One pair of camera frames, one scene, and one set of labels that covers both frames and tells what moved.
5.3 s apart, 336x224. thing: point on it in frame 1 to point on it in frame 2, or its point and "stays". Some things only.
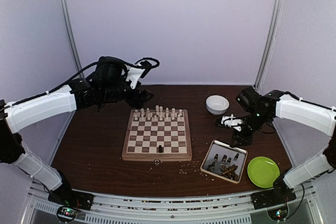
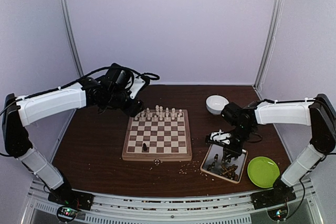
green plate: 263,171 stays
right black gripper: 244,140 to 235,152
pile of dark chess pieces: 230,172 stays
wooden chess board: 157,135 stays
